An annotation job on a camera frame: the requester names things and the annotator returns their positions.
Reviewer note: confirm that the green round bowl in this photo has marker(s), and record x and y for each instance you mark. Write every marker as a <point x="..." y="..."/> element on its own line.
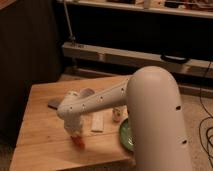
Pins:
<point x="125" y="136"/>

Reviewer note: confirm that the dark grey sponge block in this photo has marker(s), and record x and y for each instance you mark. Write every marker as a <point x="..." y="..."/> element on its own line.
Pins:
<point x="54" y="103"/>

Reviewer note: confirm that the metal shelf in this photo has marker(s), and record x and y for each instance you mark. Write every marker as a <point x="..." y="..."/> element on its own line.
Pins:
<point x="121" y="6"/>
<point x="131" y="58"/>

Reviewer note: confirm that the black handle on shelf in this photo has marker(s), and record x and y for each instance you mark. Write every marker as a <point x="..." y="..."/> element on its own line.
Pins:
<point x="174" y="59"/>

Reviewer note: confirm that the lower metal shelf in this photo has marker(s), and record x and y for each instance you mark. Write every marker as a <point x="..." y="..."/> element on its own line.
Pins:
<point x="131" y="58"/>

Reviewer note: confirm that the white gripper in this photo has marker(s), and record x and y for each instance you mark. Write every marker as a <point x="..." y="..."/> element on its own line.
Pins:
<point x="73" y="126"/>

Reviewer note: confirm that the upper metal shelf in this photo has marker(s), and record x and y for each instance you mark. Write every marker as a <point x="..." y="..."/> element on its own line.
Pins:
<point x="121" y="6"/>

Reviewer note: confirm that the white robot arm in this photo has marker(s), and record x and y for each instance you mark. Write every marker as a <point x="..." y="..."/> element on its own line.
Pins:
<point x="153" y="102"/>

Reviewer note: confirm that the metal shelf post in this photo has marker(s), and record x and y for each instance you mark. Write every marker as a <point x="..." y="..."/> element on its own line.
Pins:
<point x="71" y="36"/>

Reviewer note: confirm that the wooden table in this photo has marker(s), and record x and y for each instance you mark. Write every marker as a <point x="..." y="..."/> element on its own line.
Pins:
<point x="43" y="144"/>

